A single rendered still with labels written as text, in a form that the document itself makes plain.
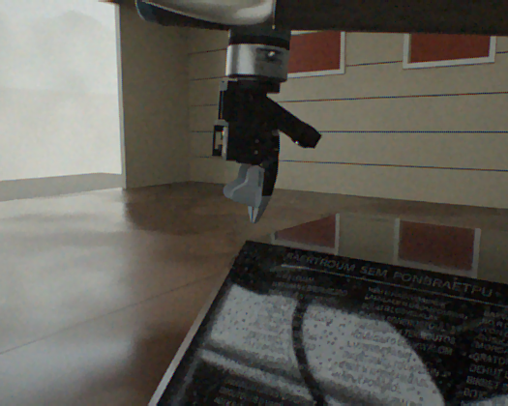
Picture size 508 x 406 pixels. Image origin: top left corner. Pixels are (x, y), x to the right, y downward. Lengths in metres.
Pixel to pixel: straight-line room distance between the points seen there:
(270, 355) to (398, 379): 0.16
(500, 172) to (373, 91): 2.13
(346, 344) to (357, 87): 6.92
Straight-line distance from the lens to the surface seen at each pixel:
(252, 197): 0.69
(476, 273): 0.62
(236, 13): 0.47
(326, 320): 0.61
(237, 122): 0.67
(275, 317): 0.63
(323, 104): 7.65
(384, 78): 7.27
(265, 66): 0.66
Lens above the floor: 0.99
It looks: 10 degrees down
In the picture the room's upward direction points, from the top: straight up
